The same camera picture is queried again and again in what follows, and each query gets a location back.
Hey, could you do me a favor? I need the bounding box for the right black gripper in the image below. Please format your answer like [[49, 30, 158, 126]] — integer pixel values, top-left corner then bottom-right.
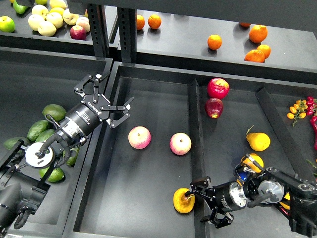
[[185, 176, 244, 229]]

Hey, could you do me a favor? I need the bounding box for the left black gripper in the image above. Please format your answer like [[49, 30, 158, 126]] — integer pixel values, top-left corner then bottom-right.
[[64, 72, 134, 136]]

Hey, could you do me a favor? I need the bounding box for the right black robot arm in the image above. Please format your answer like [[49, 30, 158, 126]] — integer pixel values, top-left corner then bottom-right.
[[184, 153, 317, 238]]

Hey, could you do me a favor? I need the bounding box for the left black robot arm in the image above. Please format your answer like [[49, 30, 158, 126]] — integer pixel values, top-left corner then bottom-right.
[[0, 72, 131, 238]]

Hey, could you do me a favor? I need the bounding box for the yellow pear with stem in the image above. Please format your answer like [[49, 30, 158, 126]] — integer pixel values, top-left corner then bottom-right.
[[246, 125, 271, 152]]

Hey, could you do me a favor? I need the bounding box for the pale yellow pear right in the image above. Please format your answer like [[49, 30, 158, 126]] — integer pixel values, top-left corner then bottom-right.
[[62, 8, 79, 26]]

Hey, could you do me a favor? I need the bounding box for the pale yellow pear front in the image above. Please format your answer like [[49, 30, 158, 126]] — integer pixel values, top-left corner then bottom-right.
[[38, 21, 57, 37]]

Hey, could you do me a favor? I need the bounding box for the pale yellow pear centre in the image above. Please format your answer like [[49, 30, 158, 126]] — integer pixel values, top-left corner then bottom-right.
[[46, 12, 63, 29]]

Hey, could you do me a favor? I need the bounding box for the pale yellow pear left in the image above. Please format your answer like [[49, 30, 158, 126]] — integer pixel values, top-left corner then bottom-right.
[[28, 14, 45, 32]]

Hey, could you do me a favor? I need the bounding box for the pink apple left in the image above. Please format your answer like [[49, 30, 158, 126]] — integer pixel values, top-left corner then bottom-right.
[[128, 126, 151, 149]]

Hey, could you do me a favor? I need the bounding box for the pink apple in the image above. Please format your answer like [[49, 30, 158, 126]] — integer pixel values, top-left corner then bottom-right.
[[128, 126, 151, 149], [170, 132, 192, 155]]

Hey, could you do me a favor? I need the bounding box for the pink apple right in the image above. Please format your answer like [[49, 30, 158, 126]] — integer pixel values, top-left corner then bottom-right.
[[170, 132, 192, 155]]

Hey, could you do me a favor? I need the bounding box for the red apple on shelf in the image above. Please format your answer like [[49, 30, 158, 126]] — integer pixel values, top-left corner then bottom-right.
[[70, 25, 87, 40]]

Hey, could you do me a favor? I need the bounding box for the pink peach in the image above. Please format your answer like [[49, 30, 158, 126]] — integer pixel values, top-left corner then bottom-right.
[[76, 16, 91, 33]]

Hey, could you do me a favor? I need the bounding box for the dark red apple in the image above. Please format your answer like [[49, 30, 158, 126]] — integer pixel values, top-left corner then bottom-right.
[[205, 98, 223, 119]]

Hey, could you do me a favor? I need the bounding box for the yellow lemon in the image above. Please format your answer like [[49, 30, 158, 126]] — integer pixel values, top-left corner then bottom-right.
[[49, 7, 65, 16]]

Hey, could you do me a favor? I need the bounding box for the orange left shelf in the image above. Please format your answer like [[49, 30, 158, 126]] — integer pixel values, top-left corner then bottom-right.
[[148, 14, 161, 30]]

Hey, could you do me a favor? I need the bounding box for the orange shelf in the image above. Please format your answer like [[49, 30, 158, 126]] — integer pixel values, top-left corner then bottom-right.
[[207, 34, 222, 50], [148, 14, 161, 30]]

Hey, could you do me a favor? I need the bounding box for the bright red apple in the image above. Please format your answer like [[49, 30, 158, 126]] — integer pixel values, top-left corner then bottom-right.
[[207, 78, 230, 99]]

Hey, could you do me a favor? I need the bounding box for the green apple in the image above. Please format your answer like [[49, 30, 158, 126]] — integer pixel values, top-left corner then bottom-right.
[[0, 16, 15, 33]]

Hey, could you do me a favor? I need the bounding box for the orange cherry tomato cluster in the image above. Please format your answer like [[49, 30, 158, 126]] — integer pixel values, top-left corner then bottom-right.
[[287, 100, 308, 126]]

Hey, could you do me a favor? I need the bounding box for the red chili pepper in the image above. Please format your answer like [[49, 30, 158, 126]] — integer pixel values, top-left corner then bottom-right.
[[310, 116, 317, 150]]

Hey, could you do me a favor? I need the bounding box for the orange centre shelf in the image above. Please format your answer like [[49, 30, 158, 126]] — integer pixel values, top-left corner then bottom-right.
[[207, 34, 222, 50]]

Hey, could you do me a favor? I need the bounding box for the red cherry tomato cluster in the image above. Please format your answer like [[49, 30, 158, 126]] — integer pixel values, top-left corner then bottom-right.
[[306, 96, 317, 116]]

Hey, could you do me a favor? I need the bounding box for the orange front right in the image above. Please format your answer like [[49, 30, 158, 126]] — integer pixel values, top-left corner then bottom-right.
[[244, 49, 265, 63]]

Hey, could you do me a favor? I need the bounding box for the orange right small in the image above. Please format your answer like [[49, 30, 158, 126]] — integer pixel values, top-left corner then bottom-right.
[[257, 44, 271, 59]]

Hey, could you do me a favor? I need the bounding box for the black shelf post left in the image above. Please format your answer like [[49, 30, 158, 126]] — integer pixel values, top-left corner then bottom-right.
[[87, 3, 109, 58]]

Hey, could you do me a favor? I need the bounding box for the black shelf post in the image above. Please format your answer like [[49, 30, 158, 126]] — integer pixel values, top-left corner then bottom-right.
[[87, 3, 109, 58], [117, 7, 137, 63]]

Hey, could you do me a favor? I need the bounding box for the black shelf post right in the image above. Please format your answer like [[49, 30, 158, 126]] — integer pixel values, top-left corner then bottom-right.
[[117, 7, 137, 63]]

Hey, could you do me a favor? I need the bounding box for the orange behind post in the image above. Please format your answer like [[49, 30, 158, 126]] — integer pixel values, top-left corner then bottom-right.
[[136, 14, 145, 30]]

